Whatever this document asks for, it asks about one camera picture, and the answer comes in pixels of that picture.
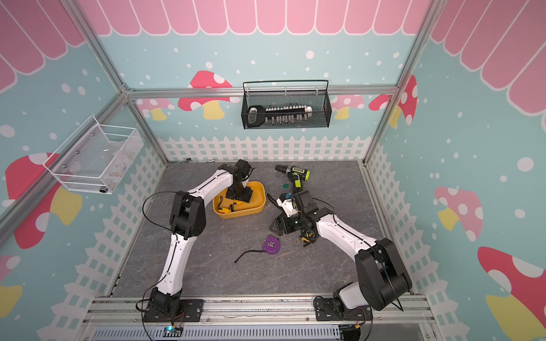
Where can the yellow plastic storage box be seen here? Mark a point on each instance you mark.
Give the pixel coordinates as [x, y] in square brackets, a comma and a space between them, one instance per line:
[255, 206]

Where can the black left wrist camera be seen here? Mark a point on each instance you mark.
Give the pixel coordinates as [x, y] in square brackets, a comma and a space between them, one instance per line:
[243, 170]

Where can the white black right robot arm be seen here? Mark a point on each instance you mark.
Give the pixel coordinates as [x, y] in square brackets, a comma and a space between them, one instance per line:
[382, 275]

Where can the black 5m tape measure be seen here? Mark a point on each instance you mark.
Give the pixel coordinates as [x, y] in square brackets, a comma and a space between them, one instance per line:
[277, 226]

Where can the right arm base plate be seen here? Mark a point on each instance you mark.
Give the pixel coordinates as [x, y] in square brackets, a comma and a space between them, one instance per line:
[332, 309]

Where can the green black cordless drill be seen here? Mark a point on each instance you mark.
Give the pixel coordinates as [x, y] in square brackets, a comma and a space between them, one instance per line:
[296, 175]

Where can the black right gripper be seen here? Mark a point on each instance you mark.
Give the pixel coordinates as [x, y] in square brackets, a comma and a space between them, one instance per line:
[285, 219]

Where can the white wire mesh basket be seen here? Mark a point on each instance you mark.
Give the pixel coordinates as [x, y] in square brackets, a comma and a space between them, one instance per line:
[95, 157]

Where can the black wire mesh basket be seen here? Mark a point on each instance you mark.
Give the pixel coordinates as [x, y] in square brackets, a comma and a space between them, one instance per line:
[286, 104]

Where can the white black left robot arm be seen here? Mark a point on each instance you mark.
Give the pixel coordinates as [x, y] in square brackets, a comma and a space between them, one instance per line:
[187, 221]

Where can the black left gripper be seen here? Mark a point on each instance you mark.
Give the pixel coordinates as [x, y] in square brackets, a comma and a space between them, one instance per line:
[244, 197]

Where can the yellow black 3m tape measure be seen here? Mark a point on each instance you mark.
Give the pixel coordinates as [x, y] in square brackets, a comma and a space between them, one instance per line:
[308, 237]

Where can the small green controller board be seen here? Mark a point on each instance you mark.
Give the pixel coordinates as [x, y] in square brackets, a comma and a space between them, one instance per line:
[172, 332]

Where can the black socket bit set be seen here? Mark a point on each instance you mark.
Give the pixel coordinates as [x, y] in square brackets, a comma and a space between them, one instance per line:
[258, 116]

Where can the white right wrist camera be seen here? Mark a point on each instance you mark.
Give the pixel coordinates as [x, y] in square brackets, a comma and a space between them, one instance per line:
[286, 202]

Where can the purple tape measure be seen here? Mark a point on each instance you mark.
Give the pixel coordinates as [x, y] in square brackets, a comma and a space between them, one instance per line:
[271, 246]

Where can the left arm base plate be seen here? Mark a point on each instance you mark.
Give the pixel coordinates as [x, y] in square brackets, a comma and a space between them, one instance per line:
[187, 310]

